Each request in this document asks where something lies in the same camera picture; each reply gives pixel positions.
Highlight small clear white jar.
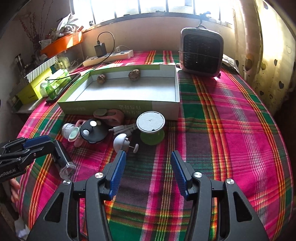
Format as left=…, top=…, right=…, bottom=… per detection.
left=61, top=123, right=75, bottom=139

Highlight pink case with mint oval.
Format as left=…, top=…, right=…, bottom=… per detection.
left=68, top=120, right=86, bottom=148

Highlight black round disc with buttons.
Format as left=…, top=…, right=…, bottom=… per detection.
left=80, top=119, right=109, bottom=144

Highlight white round knob gadget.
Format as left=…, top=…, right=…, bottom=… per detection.
left=113, top=133, right=139, bottom=153

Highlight green spool with white top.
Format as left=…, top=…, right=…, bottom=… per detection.
left=136, top=110, right=166, bottom=146

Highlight black clear-ended small device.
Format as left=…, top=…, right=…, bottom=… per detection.
left=52, top=140, right=76, bottom=180

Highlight person's hand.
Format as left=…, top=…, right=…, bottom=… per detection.
left=10, top=179, right=21, bottom=203

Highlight yellow green box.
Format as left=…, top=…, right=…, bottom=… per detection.
left=16, top=68, right=52, bottom=105

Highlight green wet wipes pack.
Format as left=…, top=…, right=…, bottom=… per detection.
left=40, top=69, right=71, bottom=100

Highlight black smartphone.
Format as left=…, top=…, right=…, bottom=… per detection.
left=46, top=73, right=81, bottom=104

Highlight plaid bed cover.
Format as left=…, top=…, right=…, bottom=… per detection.
left=16, top=67, right=293, bottom=240

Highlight left brown walnut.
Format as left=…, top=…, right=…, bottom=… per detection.
left=97, top=74, right=107, bottom=84

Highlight brown walnut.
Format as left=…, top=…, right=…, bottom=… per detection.
left=97, top=74, right=107, bottom=84
left=128, top=69, right=140, bottom=81

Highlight orange plastic tray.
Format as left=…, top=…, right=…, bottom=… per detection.
left=40, top=32, right=83, bottom=58

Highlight red twig branches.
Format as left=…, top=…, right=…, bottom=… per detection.
left=19, top=1, right=54, bottom=51

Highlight black charger adapter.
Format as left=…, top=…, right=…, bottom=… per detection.
left=94, top=41, right=107, bottom=57

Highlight right brown walnut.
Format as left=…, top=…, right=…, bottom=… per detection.
left=128, top=69, right=140, bottom=81

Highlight shallow green white cardboard box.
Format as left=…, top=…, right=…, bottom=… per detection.
left=58, top=64, right=180, bottom=121

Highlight white power strip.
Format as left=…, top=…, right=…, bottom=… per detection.
left=83, top=50, right=133, bottom=67

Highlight grey black space heater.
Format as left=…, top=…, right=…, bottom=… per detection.
left=179, top=25, right=224, bottom=78

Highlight heart patterned curtain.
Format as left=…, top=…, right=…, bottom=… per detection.
left=233, top=1, right=295, bottom=114

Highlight white usb cable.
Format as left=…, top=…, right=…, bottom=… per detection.
left=108, top=123, right=138, bottom=136

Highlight black charger cable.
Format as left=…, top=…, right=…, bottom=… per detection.
left=96, top=31, right=116, bottom=65

